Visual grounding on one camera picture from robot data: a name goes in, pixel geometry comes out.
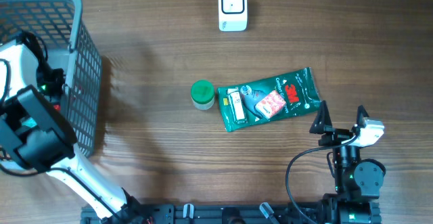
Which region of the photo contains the green lid plastic jar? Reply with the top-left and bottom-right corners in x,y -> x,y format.
191,80 -> 215,110

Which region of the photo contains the green 3M gloves package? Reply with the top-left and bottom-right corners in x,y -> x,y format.
217,67 -> 321,132

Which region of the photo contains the red white small packet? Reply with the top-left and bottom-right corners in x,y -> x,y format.
255,90 -> 286,119

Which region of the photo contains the grey plastic shopping basket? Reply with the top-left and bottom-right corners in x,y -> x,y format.
1,0 -> 102,157

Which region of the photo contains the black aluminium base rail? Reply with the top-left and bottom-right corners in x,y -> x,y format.
81,200 -> 382,224

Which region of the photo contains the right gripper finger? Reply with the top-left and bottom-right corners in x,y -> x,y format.
309,100 -> 333,135
357,105 -> 369,128

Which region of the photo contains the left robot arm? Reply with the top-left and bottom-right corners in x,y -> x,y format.
1,30 -> 147,223

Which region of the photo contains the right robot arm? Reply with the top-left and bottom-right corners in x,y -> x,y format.
309,101 -> 386,224

